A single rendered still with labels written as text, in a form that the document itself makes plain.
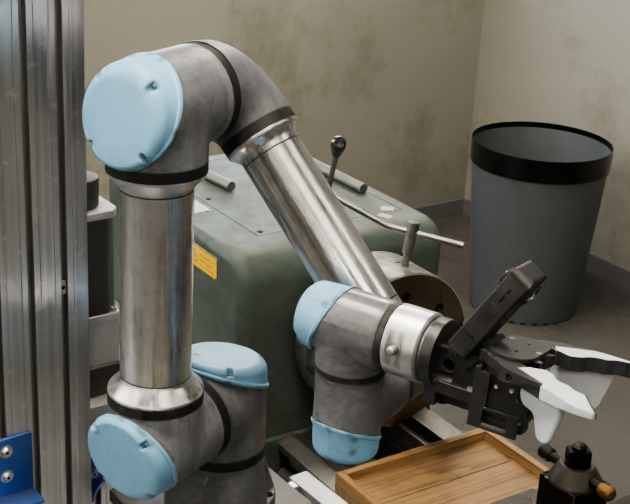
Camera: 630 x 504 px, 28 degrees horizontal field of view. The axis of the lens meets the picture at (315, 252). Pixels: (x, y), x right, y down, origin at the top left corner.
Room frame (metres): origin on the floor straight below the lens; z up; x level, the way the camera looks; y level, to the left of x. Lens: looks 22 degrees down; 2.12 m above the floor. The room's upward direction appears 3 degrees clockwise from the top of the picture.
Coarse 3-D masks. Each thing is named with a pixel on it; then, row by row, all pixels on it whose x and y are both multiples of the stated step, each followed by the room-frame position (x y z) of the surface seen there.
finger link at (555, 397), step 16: (528, 368) 1.06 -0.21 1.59; (544, 384) 1.02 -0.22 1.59; (560, 384) 1.03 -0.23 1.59; (528, 400) 1.05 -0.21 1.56; (544, 400) 1.02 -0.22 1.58; (560, 400) 1.01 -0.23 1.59; (576, 400) 1.00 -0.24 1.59; (544, 416) 1.02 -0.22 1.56; (560, 416) 1.01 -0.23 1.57; (592, 416) 0.99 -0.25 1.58; (544, 432) 1.02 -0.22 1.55
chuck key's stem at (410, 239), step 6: (408, 222) 2.19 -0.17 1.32; (414, 222) 2.18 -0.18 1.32; (408, 228) 2.18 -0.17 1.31; (414, 228) 2.18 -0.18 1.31; (408, 234) 2.18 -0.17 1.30; (414, 234) 2.18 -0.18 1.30; (408, 240) 2.18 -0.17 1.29; (414, 240) 2.18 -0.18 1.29; (408, 246) 2.17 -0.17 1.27; (414, 246) 2.18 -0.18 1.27; (402, 252) 2.18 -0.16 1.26; (408, 252) 2.17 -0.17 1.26; (402, 258) 2.18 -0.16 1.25; (408, 258) 2.18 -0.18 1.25; (402, 264) 2.18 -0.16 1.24; (408, 264) 2.18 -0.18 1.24
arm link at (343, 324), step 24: (312, 288) 1.22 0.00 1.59; (336, 288) 1.21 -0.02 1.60; (312, 312) 1.19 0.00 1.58; (336, 312) 1.18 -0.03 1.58; (360, 312) 1.17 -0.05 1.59; (384, 312) 1.17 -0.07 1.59; (312, 336) 1.19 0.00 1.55; (336, 336) 1.17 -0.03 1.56; (360, 336) 1.16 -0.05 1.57; (336, 360) 1.17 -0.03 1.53; (360, 360) 1.16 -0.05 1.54
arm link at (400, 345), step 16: (400, 320) 1.15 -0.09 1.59; (416, 320) 1.15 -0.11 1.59; (432, 320) 1.15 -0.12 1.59; (384, 336) 1.15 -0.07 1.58; (400, 336) 1.14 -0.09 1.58; (416, 336) 1.13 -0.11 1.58; (384, 352) 1.14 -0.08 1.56; (400, 352) 1.13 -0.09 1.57; (416, 352) 1.13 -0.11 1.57; (384, 368) 1.15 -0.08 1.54; (400, 368) 1.14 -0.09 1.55; (416, 368) 1.13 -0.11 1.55
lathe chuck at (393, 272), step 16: (384, 272) 2.14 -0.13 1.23; (400, 272) 2.14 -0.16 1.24; (416, 272) 2.15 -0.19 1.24; (400, 288) 2.12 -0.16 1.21; (416, 288) 2.14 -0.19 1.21; (432, 288) 2.16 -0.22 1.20; (448, 288) 2.19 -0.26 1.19; (416, 304) 2.14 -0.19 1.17; (432, 304) 2.16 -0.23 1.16; (448, 304) 2.19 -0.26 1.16; (416, 400) 2.16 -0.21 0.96; (400, 416) 2.13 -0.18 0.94
